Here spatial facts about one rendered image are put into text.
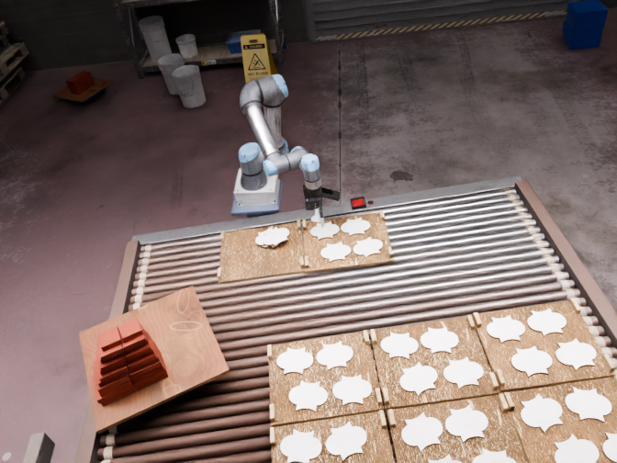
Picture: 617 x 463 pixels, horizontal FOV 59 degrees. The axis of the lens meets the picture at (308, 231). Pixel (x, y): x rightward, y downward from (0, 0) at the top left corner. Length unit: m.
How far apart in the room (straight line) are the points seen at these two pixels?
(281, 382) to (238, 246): 0.83
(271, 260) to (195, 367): 0.70
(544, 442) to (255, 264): 1.41
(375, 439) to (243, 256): 1.11
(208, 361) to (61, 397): 1.73
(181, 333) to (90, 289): 2.07
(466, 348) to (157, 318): 1.25
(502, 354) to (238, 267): 1.23
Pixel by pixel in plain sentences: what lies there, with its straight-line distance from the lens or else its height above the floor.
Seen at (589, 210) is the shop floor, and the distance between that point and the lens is 4.39.
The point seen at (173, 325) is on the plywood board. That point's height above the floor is 1.04.
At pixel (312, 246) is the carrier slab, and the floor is 0.94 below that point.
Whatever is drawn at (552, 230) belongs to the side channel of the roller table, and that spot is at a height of 0.95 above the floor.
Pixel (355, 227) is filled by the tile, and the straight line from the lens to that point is 2.67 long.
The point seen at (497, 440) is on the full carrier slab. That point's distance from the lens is 2.03.
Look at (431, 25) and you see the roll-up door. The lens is 7.13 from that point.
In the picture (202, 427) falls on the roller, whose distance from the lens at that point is 2.15.
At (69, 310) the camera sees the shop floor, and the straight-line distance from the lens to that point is 4.20.
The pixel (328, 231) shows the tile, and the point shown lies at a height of 0.95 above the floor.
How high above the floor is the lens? 2.72
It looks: 41 degrees down
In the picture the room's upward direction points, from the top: 10 degrees counter-clockwise
